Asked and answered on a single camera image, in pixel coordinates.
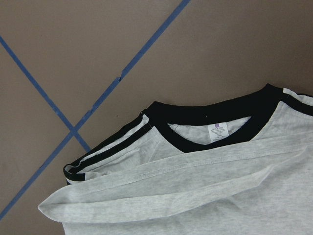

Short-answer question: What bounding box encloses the grey cartoon print t-shirt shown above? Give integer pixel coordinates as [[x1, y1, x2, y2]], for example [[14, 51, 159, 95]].
[[38, 84, 313, 235]]

